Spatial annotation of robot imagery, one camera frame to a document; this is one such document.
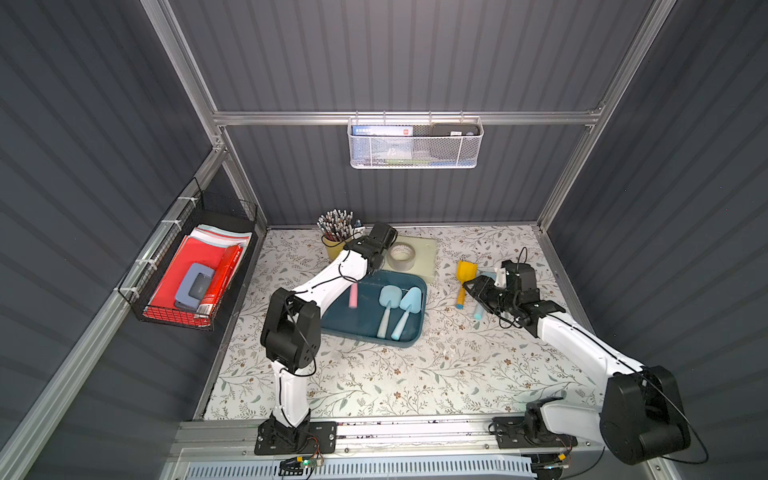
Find red book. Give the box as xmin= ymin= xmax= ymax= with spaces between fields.
xmin=194 ymin=244 xmax=244 ymax=319

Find yellow toy shovel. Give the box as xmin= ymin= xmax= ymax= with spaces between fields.
xmin=455 ymin=260 xmax=478 ymax=309

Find purple shovel pink handle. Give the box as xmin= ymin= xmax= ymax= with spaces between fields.
xmin=348 ymin=283 xmax=358 ymax=309

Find bundle of pencils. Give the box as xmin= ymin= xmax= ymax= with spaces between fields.
xmin=317 ymin=209 xmax=354 ymax=242

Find yellow pencil cup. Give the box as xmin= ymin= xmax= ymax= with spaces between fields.
xmin=321 ymin=235 xmax=351 ymax=262

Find white mesh wall basket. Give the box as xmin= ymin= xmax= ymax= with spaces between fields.
xmin=347 ymin=116 xmax=485 ymax=170

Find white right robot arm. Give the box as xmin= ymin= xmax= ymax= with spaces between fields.
xmin=462 ymin=260 xmax=693 ymax=465

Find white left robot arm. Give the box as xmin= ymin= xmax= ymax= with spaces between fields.
xmin=260 ymin=222 xmax=398 ymax=430

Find clear tape roll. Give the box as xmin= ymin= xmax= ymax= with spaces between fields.
xmin=387 ymin=242 xmax=416 ymax=272

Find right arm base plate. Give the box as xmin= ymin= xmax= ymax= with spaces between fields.
xmin=488 ymin=416 xmax=578 ymax=451

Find small green circuit board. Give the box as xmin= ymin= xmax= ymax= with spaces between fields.
xmin=278 ymin=456 xmax=325 ymax=478

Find white vent grille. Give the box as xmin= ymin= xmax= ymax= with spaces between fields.
xmin=181 ymin=454 xmax=537 ymax=479

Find black wire side basket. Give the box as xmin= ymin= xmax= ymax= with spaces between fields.
xmin=117 ymin=184 xmax=258 ymax=330

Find light blue shovel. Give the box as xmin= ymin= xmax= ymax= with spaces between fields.
xmin=376 ymin=285 xmax=402 ymax=339
xmin=472 ymin=271 xmax=499 ymax=322
xmin=391 ymin=287 xmax=422 ymax=341

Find pale green flat board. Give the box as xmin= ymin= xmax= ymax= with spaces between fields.
xmin=383 ymin=236 xmax=438 ymax=284

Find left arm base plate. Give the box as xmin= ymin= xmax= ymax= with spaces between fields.
xmin=254 ymin=418 xmax=338 ymax=456

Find grey blue stapler box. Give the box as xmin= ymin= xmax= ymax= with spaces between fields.
xmin=174 ymin=263 xmax=214 ymax=312

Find black device in basket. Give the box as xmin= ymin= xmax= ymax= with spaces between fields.
xmin=428 ymin=123 xmax=483 ymax=163

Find aluminium front rail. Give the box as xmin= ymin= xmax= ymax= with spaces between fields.
xmin=173 ymin=413 xmax=655 ymax=451

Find blue white box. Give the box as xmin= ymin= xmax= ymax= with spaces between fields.
xmin=349 ymin=125 xmax=414 ymax=168

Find red folder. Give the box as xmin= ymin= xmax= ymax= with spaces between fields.
xmin=142 ymin=224 xmax=252 ymax=329

